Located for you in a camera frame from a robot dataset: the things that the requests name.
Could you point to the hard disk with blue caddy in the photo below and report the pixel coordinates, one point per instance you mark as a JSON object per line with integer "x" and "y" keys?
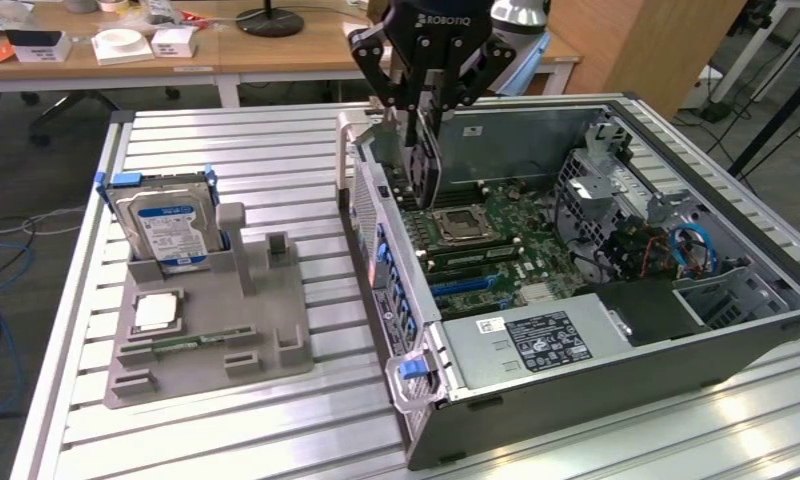
{"x": 169, "y": 230}

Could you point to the gray printed parts rack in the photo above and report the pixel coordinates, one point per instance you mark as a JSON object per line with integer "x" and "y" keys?
{"x": 206, "y": 360}

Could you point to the black Nvidia graphics card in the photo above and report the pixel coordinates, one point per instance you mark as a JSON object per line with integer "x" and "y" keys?
{"x": 422, "y": 170}

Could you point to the gray power supply unit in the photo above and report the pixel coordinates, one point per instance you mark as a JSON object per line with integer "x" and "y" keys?
{"x": 480, "y": 360}

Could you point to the metal CPU socket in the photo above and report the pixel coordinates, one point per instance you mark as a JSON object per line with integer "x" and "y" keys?
{"x": 463, "y": 227}

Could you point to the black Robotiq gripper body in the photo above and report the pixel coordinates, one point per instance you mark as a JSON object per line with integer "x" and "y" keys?
{"x": 436, "y": 35}

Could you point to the wooden cabinet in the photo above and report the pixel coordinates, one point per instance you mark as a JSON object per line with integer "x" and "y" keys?
{"x": 640, "y": 50}

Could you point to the green RAM stick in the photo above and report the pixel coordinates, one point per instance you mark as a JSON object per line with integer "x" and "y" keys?
{"x": 186, "y": 342}

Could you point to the blue expansion slot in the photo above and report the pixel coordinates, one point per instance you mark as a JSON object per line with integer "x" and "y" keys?
{"x": 463, "y": 286}

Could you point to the black lamp base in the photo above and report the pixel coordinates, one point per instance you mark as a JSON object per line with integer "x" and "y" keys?
{"x": 269, "y": 22}

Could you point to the white box with round insert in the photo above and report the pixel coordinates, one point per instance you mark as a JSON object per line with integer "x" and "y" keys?
{"x": 122, "y": 50}

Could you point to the black stand leg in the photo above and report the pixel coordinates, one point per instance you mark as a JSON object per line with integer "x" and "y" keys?
{"x": 747, "y": 160}

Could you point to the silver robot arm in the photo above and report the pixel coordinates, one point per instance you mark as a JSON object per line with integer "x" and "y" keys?
{"x": 520, "y": 12}

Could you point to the black topped white box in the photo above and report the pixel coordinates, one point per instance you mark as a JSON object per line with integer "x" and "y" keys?
{"x": 40, "y": 50}

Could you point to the silver CPU chip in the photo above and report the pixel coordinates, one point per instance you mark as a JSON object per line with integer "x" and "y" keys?
{"x": 156, "y": 312}

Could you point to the white labelled box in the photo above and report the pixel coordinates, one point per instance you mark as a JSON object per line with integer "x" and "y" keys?
{"x": 173, "y": 42}

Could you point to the wooden desk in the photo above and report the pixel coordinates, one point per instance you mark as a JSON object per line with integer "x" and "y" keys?
{"x": 273, "y": 55}

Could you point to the black chair base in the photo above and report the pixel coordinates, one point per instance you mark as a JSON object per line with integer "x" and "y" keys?
{"x": 60, "y": 107}

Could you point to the green motherboard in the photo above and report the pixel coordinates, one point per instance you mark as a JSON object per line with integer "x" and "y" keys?
{"x": 533, "y": 240}

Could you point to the gray cup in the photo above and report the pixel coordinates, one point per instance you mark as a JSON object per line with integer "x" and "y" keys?
{"x": 80, "y": 5}

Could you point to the blue case latch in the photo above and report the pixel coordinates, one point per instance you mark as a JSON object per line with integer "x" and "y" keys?
{"x": 410, "y": 369}

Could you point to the brown cardboard box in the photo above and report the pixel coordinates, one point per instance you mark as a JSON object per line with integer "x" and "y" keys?
{"x": 374, "y": 10}

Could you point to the perforated metal disk bay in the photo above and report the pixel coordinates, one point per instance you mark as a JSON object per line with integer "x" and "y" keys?
{"x": 589, "y": 220}

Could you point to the open dark gray PC case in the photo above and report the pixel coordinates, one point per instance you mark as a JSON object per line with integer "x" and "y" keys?
{"x": 573, "y": 415}

